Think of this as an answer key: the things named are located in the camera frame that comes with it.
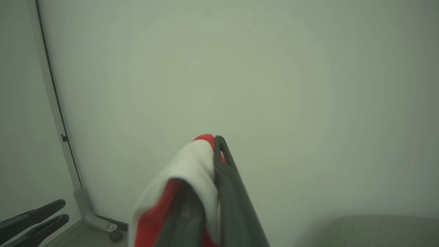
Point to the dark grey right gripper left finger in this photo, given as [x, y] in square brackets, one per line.
[183, 219]

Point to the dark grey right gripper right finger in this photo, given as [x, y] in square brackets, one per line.
[236, 206]

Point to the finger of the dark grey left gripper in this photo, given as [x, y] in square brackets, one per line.
[44, 229]
[32, 214]

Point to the white and red garment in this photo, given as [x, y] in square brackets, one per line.
[192, 171]

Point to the black caster wheel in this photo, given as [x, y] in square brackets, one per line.
[116, 236]

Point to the white partition frame with foot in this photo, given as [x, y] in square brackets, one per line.
[58, 130]

